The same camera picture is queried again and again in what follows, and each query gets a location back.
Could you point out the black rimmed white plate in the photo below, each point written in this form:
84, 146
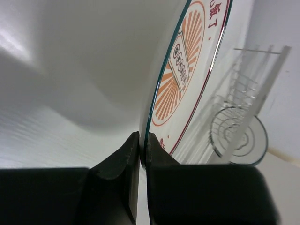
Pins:
251, 147

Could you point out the metal wire dish rack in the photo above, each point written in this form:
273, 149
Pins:
246, 85

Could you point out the orange sunburst white plate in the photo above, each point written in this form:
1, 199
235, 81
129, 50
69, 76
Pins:
182, 77

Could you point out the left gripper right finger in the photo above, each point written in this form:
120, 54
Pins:
207, 194

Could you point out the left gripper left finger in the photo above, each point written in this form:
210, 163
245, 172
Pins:
103, 195

